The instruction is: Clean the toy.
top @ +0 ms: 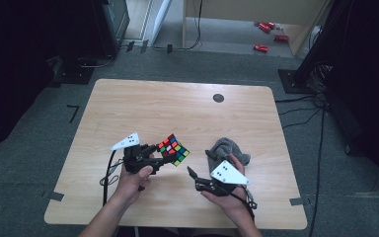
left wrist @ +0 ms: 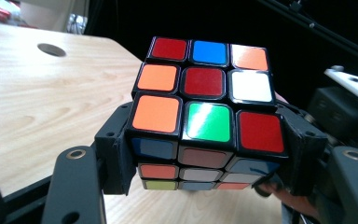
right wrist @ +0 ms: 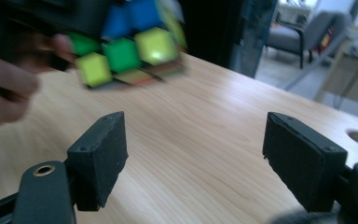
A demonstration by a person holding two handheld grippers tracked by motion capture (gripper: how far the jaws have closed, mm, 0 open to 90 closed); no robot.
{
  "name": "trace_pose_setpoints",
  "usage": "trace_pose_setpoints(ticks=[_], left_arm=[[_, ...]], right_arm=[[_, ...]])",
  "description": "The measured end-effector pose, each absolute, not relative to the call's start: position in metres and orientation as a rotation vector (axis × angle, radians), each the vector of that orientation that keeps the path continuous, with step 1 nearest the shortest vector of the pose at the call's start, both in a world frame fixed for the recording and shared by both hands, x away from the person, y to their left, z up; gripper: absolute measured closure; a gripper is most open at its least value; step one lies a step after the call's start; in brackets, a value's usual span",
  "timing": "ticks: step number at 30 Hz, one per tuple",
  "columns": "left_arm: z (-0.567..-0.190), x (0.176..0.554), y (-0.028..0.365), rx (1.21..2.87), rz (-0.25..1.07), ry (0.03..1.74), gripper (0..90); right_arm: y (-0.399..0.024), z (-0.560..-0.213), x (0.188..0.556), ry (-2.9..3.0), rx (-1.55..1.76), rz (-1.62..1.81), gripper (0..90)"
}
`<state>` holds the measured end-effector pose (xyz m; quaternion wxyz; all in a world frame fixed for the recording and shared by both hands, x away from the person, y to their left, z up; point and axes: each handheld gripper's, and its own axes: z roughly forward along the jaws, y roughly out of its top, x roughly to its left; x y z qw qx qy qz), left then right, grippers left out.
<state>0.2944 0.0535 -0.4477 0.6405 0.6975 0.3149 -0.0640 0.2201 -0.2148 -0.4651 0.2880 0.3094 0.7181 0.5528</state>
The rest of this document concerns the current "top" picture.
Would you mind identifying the dark curtain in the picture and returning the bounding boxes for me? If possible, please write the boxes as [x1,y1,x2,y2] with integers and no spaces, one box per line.
[322,0,379,198]
[0,0,97,156]

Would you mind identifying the long black floor cable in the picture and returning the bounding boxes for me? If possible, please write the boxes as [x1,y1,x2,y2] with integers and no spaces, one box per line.
[309,108,327,231]

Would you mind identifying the grey tape piece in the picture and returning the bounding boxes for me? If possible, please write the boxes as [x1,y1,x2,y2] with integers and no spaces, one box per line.
[40,190,65,202]
[288,197,306,207]

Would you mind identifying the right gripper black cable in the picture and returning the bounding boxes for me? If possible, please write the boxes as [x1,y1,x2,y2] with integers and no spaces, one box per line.
[229,185,260,222]

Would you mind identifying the grey cloth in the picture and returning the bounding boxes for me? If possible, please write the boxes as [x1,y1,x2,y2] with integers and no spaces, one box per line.
[204,136,252,173]

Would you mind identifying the person's left hand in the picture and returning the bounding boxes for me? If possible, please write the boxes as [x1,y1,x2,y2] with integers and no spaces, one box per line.
[114,152,155,207]

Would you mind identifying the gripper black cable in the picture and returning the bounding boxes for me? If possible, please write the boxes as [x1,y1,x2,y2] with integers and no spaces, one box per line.
[99,148,126,207]
[229,185,260,222]

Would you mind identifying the black floor cables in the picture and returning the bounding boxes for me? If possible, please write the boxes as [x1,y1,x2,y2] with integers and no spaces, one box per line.
[273,91,328,130]

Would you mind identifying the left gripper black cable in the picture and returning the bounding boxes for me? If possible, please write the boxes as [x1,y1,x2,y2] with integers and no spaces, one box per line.
[99,148,126,207]

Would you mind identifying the multicoloured puzzle cube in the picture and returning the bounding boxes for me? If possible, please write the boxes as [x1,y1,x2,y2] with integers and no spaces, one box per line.
[156,132,191,168]

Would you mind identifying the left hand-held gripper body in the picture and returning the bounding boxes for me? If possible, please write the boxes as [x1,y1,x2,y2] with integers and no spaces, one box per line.
[109,131,161,176]

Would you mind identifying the black hanging cable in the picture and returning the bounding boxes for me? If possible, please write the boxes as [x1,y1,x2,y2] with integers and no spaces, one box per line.
[171,0,204,51]

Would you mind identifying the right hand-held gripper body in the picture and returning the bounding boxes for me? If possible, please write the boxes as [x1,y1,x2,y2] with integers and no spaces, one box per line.
[194,159,251,198]

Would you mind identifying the black stand base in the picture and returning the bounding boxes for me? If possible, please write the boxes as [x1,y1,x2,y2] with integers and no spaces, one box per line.
[49,54,96,87]
[277,68,314,96]

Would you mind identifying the white panel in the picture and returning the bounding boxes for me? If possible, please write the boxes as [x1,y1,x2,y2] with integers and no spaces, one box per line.
[150,0,174,46]

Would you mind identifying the black cabinet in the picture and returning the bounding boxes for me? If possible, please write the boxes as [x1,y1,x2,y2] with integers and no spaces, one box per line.
[91,0,131,57]

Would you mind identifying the light wooden furniture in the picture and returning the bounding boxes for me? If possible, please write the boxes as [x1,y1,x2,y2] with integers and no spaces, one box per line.
[181,0,331,57]

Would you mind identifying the person's right hand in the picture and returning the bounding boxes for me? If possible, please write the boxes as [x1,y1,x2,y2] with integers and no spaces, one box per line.
[200,152,255,225]

